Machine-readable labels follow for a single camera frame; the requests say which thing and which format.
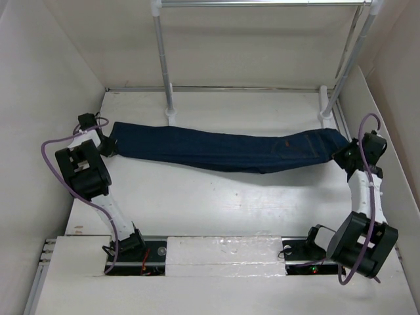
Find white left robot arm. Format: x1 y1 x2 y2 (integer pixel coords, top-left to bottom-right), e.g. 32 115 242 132
55 113 146 261

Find white clothes rack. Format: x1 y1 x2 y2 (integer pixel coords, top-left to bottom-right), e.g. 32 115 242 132
150 1 382 128

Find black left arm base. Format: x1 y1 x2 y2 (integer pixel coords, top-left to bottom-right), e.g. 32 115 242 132
102 232 168 276

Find silver wire hanger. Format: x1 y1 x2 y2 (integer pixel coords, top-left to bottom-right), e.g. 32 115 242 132
335 5 365 79

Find dark blue denim trousers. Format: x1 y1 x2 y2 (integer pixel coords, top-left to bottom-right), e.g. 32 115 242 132
111 122 349 174

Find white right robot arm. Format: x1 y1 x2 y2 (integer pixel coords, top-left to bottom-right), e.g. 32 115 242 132
303 131 398 278

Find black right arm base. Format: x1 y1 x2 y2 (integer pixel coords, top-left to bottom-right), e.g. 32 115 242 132
278 224 346 276

